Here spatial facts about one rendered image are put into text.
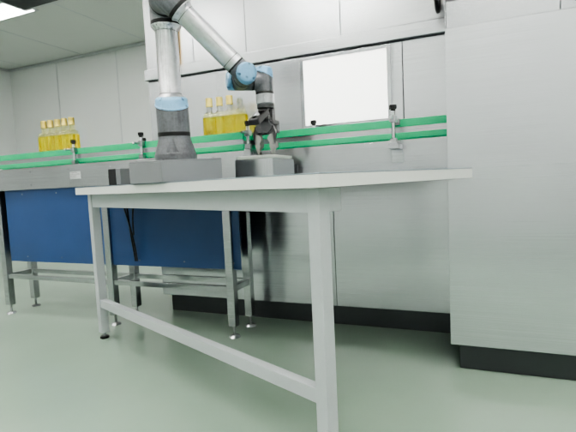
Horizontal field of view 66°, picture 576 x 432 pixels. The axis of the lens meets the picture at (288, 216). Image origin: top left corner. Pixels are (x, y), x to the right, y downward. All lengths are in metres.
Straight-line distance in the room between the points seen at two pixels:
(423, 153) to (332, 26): 0.79
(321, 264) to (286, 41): 1.47
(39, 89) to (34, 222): 5.37
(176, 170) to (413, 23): 1.22
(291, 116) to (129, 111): 4.79
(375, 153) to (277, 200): 0.81
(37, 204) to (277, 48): 1.63
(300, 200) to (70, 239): 1.86
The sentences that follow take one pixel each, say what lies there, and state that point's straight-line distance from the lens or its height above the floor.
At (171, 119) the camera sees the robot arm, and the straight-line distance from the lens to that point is 1.65.
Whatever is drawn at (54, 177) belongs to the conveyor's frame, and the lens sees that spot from 2.78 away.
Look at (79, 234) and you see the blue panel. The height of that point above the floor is 0.49.
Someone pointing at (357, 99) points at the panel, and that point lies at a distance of 2.14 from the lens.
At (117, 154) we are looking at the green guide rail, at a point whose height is 0.91.
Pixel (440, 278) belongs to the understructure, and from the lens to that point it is 2.13.
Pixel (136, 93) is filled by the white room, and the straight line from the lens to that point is 6.77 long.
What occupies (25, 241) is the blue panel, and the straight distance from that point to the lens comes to 3.05.
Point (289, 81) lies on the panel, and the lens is 2.26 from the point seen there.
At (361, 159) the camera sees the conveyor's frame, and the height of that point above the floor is 0.81.
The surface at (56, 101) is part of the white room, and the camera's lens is 7.88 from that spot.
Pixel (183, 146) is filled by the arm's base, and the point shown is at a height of 0.88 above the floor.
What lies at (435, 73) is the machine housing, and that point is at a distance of 2.12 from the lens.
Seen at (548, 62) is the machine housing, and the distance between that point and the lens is 1.75.
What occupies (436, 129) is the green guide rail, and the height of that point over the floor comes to 0.91.
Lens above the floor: 0.73
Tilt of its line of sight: 5 degrees down
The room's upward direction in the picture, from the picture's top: 3 degrees counter-clockwise
